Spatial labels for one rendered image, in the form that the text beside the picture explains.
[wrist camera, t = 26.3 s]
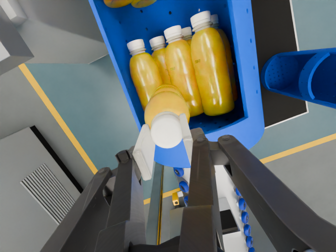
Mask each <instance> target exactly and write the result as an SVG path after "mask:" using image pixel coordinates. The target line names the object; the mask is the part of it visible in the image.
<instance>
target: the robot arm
mask: <svg viewBox="0 0 336 252"><path fill-rule="evenodd" d="M179 119H180V126H181V132H182V138H183V143H184V146H185V149H186V153H187V156H188V159H189V163H190V177H189V188H188V200H187V206H186V207H184V208H183V213H182V222H181V231H180V235H179V236H176V237H174V238H172V239H169V240H167V241H165V242H163V243H161V244H159V245H150V244H146V228H145V211H144V194H143V181H142V179H141V176H142V178H143V180H145V181H147V180H150V179H151V178H152V171H153V163H154V154H155V146H156V144H155V143H154V142H153V140H152V138H151V130H150V127H149V124H147V123H146V124H143V126H142V128H141V131H140V134H139V136H138V139H137V142H136V145H134V146H132V147H131V148H130V149H124V150H122V151H120V152H118V153H117V154H116V155H115V158H116V160H117V162H118V167H117V168H115V169H113V170H111V169H110V167H103V168H101V169H100V170H99V171H97V172H96V173H95V175H94V176H93V178H92V179H91V180H90V182H89V183H88V185H87V186H86V187H85V189H84V190H83V192H82V193H81V194H80V196H79V197H78V199H77V200H76V201H75V203H74V204H73V206H72V207H71V208H70V210H69V211H68V213H67V214H66V215H65V217H64V218H63V220H62V221H61V222H60V224H59V225H58V227H57V228H56V229H55V231H54V232H53V234H52V235H51V236H50V238H49V239H48V241H47V242H46V243H45V245H44V246H43V248H42V249H41V250H40V252H225V247H224V241H223V233H222V225H221V216H220V208H219V199H218V191H217V182H216V174H215V173H216V170H215V166H223V167H224V169H225V171H226V172H227V174H228V175H229V177H230V178H231V180H232V182H233V183H234V185H235V186H236V188H237V189H238V191H239V193H240V194H241V196H242V197H243V199H244V200H245V202H246V204H247V205H248V207H249V208H250V210H251V211H252V213H253V215H254V216H255V218H256V219H257V221H258V222H259V224H260V226H261V227H262V229H263V230H264V232H265V233H266V235H267V237H268V238H269V240H270V241H271V243H272V244H273V246H274V248H275V249H276V251H277V252H336V226H335V225H333V224H332V223H330V222H328V221H327V220H325V219H323V218H322V217H320V216H318V215H317V214H316V213H315V212H314V211H313V210H312V209H311V208H310V207H309V206H308V205H307V204H305V203H304V202H303V201H302V200H301V199H300V198H299V197H298V196H297V195H296V194H295V193H294V192H293V191H292V190H291V189H290V188H288V187H287V186H286V185H285V184H284V183H283V182H282V181H281V180H280V179H279V178H278V177H277V176H276V175H275V174H274V173H273V172H271V171H270V170H269V169H268V168H267V167H266V166H265V165H264V164H263V163H262V162H261V161H260V160H259V159H258V158H257V157H256V156H254V155H253V154H252V153H251V152H250V151H249V150H248V149H247V148H246V147H245V146H244V145H243V144H242V143H241V142H240V141H239V140H237V139H236V138H235V137H234V136H233V135H230V134H225V135H222V136H220V137H219V138H218V139H217V140H218V141H209V140H208V139H207V138H206V136H205V134H204V132H203V130H202V128H200V127H198V128H194V129H190V128H189V125H188V121H187V117H186V114H185V113H181V114H180V115H179ZM103 192H104V193H105V194H104V195H103Z"/></svg>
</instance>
